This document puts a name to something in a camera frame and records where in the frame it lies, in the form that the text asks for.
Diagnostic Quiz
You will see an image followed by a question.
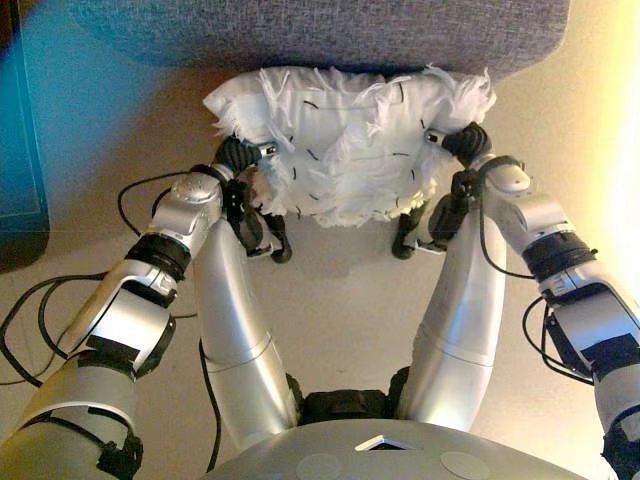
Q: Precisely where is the silver robot leg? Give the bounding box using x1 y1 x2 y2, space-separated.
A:
392 199 507 434
192 209 304 449

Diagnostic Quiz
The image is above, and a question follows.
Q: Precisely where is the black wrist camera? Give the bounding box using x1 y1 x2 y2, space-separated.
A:
224 177 264 241
449 168 482 204

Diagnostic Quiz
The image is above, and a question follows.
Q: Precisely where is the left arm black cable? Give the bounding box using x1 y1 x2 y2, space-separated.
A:
0 172 224 474

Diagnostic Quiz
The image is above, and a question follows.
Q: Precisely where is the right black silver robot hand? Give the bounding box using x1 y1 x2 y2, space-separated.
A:
423 122 494 166

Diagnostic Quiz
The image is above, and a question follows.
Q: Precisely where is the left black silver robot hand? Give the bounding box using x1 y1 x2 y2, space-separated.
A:
213 135 279 174

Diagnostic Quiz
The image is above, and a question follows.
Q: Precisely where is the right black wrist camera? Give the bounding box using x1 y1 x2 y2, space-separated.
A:
449 168 482 204

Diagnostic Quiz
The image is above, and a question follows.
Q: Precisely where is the dark floor rug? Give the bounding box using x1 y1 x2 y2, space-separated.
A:
0 0 51 274

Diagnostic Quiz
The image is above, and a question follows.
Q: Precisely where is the right silver robot leg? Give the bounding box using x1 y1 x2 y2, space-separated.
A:
392 199 507 434

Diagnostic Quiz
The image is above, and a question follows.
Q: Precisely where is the white fringed cushion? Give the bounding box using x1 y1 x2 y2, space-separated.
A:
202 64 497 229

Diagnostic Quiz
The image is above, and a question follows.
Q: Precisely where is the silver robot torso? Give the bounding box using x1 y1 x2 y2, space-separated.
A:
199 389 591 480

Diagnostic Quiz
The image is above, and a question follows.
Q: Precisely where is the grey fabric armchair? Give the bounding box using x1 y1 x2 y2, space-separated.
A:
67 0 574 76

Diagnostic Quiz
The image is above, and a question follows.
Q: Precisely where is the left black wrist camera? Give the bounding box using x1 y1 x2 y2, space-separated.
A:
224 177 264 241

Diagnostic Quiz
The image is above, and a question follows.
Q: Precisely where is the left silver robot leg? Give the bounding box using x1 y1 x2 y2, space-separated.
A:
192 209 304 449

